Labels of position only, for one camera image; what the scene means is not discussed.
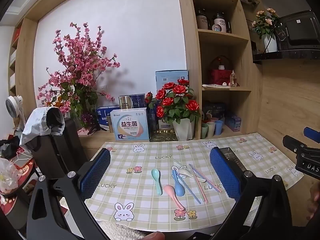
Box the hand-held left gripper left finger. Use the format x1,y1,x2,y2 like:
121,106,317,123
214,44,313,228
26,148,112,240

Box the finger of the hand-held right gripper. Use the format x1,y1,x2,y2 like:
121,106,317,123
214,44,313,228
303,127,320,141
283,135,307,154

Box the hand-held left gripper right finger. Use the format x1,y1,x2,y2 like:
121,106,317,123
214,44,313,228
209,147,295,240

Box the steel utensil tray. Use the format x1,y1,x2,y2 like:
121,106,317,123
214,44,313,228
221,147,243,172

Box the pink chopstick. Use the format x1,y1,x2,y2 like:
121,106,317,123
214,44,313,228
192,166,222,193
189,164,208,203

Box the beige plastic spoon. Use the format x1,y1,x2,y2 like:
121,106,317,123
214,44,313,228
175,167,206,182

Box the blue plastic spoon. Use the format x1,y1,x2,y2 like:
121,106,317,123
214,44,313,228
172,169,186,197

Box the pink plastic spoon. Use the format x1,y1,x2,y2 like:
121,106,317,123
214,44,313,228
163,185,186,211

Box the teal plastic spoon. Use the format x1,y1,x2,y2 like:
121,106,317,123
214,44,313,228
151,168,163,196

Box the person's right hand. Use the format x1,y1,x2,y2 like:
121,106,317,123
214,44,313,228
309,185,320,221

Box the person's left hand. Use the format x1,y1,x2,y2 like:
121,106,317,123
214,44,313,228
140,231,167,240

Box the black chair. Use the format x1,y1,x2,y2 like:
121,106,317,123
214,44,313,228
26,107,88,181

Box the checkered bunny print table mat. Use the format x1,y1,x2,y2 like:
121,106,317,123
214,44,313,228
84,132,304,232

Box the beige plastic cup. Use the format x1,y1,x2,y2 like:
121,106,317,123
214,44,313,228
206,121,216,138

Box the small black tripod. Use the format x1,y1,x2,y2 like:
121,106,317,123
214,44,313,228
87,121,107,135

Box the blue plastic cup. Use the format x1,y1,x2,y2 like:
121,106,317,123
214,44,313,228
214,120,224,136

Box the purple small box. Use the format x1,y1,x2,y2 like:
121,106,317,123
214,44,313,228
230,115,243,132

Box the blue white flat box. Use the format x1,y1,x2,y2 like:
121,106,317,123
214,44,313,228
96,106,121,127

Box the white blue supplement box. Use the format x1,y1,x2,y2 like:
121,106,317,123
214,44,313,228
111,107,151,141

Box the dark illustrated box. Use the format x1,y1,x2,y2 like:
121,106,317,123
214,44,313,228
202,101,227,120

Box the gold blister pack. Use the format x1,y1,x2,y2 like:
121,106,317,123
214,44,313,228
150,129,178,142

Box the grey white jacket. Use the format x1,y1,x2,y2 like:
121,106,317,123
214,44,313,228
19,106,66,146

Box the navy upright box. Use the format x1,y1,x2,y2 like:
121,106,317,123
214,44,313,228
147,106,159,131

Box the dark blue gold box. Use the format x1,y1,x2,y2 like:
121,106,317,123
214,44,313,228
118,94,146,110

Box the clear plastic bag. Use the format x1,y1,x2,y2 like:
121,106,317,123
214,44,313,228
0,158,23,194

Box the red rose bouquet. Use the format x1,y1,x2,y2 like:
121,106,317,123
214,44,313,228
145,79,202,125

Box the red gift basket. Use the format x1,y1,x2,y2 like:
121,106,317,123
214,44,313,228
209,56,234,86

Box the black microwave oven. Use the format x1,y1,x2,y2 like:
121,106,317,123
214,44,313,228
273,10,320,52

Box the white desk fan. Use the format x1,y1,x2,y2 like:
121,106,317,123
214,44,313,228
5,95,26,121

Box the pink blossom artificial plant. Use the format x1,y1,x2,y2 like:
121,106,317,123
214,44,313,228
37,22,121,130

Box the tall light blue box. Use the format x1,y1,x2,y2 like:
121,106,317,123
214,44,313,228
155,70,189,93

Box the pink rose bouquet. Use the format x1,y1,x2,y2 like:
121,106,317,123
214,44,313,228
251,8,280,40

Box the wooden shelf unit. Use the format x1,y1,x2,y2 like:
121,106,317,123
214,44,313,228
176,0,263,141

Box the narrow wooden side shelf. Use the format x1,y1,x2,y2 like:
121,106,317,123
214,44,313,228
7,17,38,98

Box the white lidded jar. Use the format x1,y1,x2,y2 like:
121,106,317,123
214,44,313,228
195,9,210,31
212,12,232,34

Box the black wall shelf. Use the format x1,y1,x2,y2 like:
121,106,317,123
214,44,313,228
252,50,320,65

